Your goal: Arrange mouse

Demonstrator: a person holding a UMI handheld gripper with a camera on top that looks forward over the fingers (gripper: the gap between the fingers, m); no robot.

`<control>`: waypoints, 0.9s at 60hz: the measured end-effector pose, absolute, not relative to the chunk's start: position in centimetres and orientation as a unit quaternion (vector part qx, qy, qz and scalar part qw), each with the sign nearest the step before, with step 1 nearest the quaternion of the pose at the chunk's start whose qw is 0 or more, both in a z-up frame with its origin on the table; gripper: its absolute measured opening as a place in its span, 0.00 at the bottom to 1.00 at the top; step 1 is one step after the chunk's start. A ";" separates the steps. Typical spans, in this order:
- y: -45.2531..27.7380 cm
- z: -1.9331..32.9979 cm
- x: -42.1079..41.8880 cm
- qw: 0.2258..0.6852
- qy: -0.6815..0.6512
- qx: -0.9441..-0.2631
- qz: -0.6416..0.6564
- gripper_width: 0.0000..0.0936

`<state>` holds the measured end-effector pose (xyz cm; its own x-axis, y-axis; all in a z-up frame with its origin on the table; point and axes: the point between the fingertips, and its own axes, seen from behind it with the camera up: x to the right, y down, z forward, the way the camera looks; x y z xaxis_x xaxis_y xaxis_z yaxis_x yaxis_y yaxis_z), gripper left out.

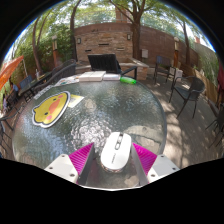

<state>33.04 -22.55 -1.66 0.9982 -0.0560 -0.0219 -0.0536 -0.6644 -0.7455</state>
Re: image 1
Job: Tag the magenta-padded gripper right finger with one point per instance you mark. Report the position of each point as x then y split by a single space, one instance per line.
161 168

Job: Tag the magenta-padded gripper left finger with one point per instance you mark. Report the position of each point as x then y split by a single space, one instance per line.
63 168

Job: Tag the white computer mouse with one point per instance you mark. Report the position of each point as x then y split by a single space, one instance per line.
115 153

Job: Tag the yellow duck mouse pad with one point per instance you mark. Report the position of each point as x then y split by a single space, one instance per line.
50 110

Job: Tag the yellow paper card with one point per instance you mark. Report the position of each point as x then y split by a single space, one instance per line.
76 100

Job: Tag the dark round side table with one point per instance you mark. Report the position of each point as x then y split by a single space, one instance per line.
33 86

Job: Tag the black wicker chair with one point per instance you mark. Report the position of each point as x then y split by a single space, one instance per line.
56 77
65 64

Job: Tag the person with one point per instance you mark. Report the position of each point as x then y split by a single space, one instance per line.
14 88

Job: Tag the green plastic pack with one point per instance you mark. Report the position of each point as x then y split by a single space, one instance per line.
128 80

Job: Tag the blue metal chair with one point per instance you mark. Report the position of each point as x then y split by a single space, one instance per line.
163 64
25 81

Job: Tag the open white book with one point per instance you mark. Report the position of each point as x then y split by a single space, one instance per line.
92 76

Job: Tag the small white booklet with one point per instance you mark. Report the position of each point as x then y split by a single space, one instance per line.
111 77

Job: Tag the orange sun umbrella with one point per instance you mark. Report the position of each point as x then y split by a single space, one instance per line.
9 70

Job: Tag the black slatted chair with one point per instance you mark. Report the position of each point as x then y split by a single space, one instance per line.
103 62

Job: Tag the grey wall utility box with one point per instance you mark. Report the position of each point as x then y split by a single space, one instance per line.
145 53

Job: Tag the wooden lamp post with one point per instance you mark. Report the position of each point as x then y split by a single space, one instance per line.
176 51
54 50

